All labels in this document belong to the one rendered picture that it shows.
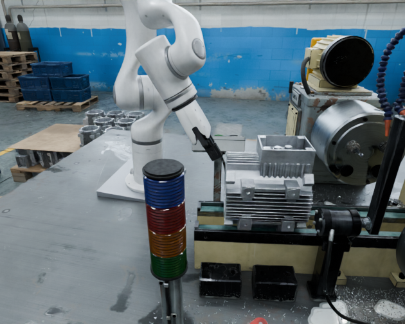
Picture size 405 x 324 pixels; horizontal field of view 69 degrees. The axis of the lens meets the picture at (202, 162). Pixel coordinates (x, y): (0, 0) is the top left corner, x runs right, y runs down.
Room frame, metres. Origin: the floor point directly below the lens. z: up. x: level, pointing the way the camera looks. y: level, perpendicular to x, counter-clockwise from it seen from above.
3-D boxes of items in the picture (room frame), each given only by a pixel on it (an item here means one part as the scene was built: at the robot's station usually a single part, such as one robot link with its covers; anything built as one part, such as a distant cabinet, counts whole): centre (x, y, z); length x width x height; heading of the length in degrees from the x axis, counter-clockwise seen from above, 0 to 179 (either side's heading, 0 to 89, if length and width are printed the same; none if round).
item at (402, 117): (0.52, -0.36, 1.12); 0.04 x 0.03 x 0.26; 86
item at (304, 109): (1.24, -0.54, 0.99); 0.35 x 0.31 x 0.37; 176
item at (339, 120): (1.00, -0.52, 1.04); 0.37 x 0.25 x 0.25; 176
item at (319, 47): (1.28, -0.51, 1.16); 0.33 x 0.26 x 0.42; 176
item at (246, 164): (0.67, -0.16, 1.01); 0.20 x 0.19 x 0.19; 86
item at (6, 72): (6.35, 4.17, 0.45); 1.26 x 0.86 x 0.89; 77
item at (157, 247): (0.38, 0.06, 1.10); 0.06 x 0.06 x 0.04
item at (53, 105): (5.60, 2.73, 0.39); 1.20 x 0.80 x 0.79; 85
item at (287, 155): (0.67, -0.20, 1.11); 0.12 x 0.11 x 0.07; 86
